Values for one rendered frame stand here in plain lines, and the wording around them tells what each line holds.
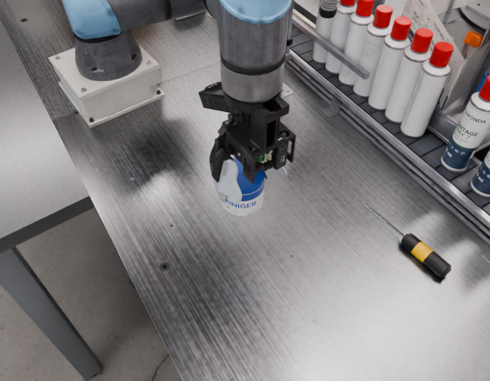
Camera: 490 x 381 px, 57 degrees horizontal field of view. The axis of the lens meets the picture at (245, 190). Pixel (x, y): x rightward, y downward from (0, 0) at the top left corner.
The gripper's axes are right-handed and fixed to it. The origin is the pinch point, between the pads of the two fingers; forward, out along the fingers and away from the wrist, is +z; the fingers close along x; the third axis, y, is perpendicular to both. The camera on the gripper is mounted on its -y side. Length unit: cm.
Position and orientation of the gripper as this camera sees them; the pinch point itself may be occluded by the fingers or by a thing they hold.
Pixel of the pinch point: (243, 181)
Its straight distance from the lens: 71.5
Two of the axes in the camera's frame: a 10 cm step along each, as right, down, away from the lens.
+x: 8.1, -4.5, 3.7
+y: 5.8, 6.3, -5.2
